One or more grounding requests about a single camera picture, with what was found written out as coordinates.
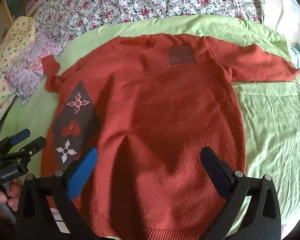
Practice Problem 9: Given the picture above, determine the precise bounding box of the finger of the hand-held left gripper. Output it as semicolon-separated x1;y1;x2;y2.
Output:
14;136;47;163
0;128;31;150

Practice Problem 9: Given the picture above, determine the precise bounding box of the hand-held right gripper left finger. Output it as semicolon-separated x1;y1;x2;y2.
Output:
16;147;99;240

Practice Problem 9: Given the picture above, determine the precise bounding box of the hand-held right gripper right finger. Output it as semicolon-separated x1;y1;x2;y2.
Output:
199;146;282;240

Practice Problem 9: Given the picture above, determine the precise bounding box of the red knitted sweater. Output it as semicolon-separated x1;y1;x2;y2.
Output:
41;33;300;240

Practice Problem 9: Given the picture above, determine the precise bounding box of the person's left hand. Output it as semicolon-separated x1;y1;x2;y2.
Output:
0;178;22;222

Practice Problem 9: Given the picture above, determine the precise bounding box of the lilac floral pillow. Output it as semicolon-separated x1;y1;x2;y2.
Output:
5;34;65;105

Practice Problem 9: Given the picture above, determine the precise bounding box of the light green bed sheet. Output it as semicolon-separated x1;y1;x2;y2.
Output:
0;14;300;240

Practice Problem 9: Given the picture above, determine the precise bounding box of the yellow cartoon print blanket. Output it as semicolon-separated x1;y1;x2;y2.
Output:
0;16;37;130

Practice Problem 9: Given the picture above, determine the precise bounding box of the teal cloth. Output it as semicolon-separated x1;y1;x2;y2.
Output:
289;44;300;83

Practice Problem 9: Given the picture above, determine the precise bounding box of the white knitted cloth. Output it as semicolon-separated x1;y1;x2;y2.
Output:
261;0;299;44

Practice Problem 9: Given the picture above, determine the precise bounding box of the white quilt with pink flowers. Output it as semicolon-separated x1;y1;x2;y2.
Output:
34;0;265;46

